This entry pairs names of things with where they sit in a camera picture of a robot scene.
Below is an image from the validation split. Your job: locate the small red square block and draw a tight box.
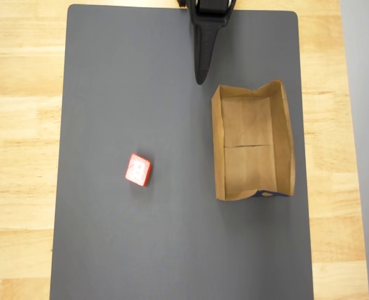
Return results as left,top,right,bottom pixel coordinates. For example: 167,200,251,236
124,152,153,188

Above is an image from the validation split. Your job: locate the brown paper box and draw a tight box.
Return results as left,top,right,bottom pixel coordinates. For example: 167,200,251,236
211,79,296,201

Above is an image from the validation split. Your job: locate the grey rectangular desk mat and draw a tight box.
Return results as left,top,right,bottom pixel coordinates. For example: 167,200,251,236
49,3,314,300

